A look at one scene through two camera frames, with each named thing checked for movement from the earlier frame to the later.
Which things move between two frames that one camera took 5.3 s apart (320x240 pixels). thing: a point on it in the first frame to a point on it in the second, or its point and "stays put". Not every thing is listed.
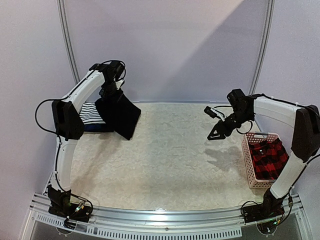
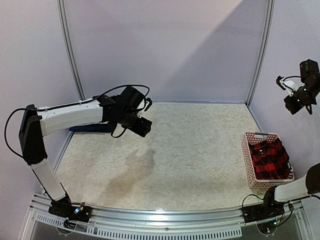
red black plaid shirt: (268, 158) stays put
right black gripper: (227, 124) to (291, 104)
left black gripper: (116, 98) to (144, 128)
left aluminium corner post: (62, 10) stays put
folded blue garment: (104, 127) stays put
